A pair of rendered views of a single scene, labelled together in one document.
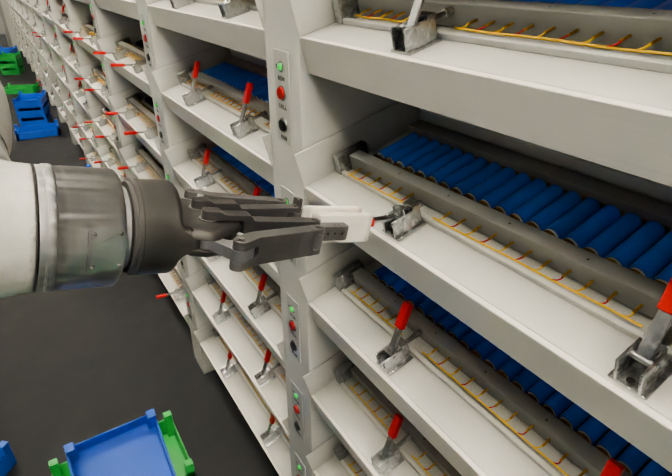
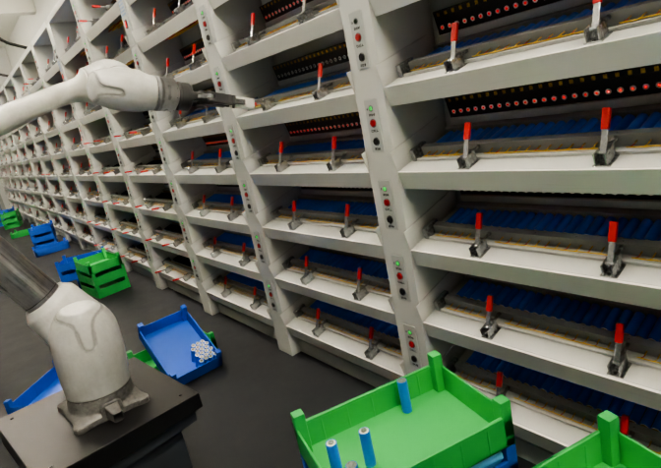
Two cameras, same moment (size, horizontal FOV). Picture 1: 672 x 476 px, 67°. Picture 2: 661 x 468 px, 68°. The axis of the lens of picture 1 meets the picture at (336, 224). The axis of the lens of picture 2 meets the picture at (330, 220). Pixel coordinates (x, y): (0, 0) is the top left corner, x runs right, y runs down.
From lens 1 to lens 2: 110 cm
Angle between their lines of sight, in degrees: 14
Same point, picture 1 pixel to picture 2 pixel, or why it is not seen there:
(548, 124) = (282, 42)
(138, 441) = (178, 327)
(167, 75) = (164, 123)
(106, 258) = (174, 94)
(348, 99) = (246, 81)
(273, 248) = (219, 96)
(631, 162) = (296, 41)
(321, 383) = (266, 220)
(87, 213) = (168, 83)
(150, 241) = (184, 92)
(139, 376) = not seen: hidden behind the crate
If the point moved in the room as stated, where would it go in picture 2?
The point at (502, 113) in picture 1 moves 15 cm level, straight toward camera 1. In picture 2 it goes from (274, 46) to (256, 43)
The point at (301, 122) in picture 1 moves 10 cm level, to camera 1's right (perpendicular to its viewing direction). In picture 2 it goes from (228, 90) to (259, 85)
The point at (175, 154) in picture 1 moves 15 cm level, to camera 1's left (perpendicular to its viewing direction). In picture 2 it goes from (174, 166) to (141, 173)
